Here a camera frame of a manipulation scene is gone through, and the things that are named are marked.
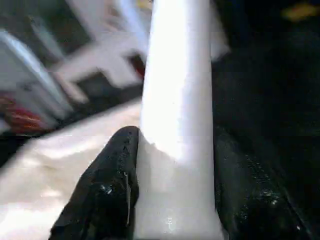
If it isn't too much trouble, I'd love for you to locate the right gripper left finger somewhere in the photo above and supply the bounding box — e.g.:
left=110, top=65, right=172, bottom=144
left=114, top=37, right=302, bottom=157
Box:
left=51, top=125, right=141, bottom=240

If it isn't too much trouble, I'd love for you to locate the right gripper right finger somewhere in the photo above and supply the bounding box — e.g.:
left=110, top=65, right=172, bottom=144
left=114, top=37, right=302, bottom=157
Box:
left=213, top=127, right=313, bottom=240

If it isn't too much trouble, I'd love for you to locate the white plastic table leg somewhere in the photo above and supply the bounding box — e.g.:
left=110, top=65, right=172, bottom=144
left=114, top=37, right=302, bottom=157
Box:
left=133, top=0, right=226, bottom=240

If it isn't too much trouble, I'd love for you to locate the black plastic mat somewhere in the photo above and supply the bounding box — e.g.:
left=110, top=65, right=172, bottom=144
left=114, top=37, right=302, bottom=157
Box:
left=0, top=37, right=320, bottom=240

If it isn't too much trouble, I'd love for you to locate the red and white object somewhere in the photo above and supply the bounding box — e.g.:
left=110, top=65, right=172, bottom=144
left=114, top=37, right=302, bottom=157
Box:
left=0, top=96, right=50, bottom=132

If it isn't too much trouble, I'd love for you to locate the white cabinet with glass doors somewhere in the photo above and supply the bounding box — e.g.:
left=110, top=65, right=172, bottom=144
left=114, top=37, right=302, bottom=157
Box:
left=29, top=0, right=231, bottom=101

